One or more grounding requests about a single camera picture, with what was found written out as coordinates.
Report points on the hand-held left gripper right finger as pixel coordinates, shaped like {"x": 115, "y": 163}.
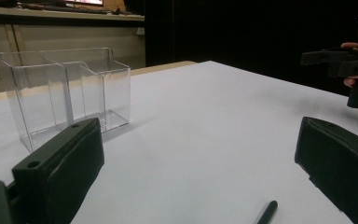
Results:
{"x": 338, "y": 161}

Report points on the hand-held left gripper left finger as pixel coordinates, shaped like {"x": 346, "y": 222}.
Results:
{"x": 62, "y": 161}

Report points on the clear acrylic box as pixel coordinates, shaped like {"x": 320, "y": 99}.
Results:
{"x": 74, "y": 93}

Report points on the black pen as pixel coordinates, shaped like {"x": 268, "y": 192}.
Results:
{"x": 268, "y": 213}

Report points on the black curtain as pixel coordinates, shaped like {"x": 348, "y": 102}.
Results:
{"x": 245, "y": 31}

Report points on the white table sheet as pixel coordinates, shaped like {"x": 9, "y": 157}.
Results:
{"x": 199, "y": 140}

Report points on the wooden shelf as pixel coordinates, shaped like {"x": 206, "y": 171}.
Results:
{"x": 59, "y": 14}

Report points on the small white wall outlet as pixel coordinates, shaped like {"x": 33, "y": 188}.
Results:
{"x": 140, "y": 31}

